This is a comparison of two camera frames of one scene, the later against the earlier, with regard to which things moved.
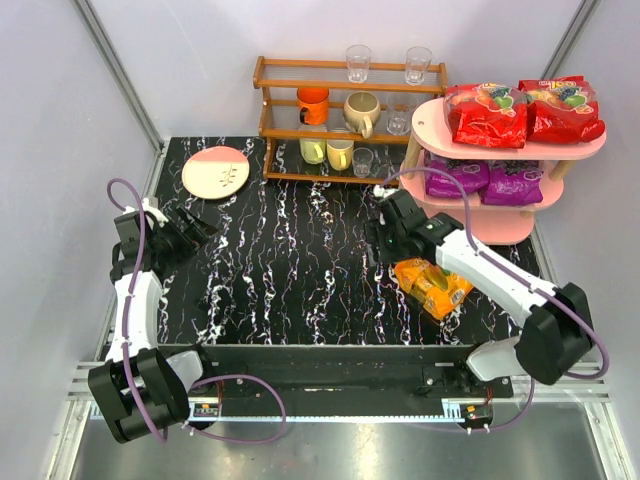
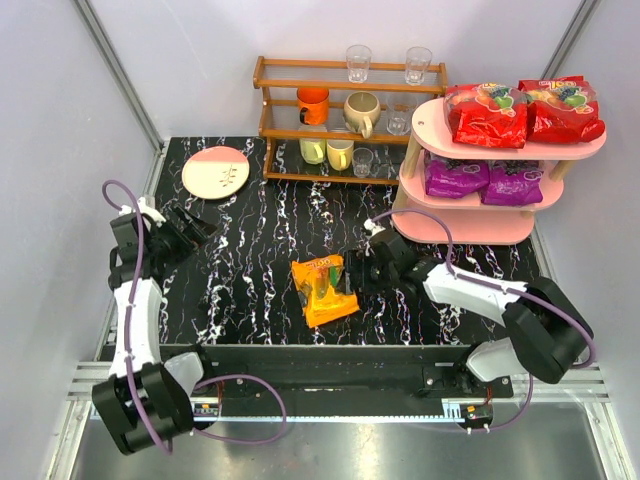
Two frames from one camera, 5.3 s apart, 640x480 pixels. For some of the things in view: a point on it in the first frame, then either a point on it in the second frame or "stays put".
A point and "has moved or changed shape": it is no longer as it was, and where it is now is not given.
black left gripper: x=183 y=230 stays put
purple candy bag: x=513 y=182 stays put
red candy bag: x=486 y=115 stays put
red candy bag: x=562 y=110 stays put
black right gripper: x=379 y=239 -> x=358 y=272
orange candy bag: x=441 y=293 has moved or changed shape
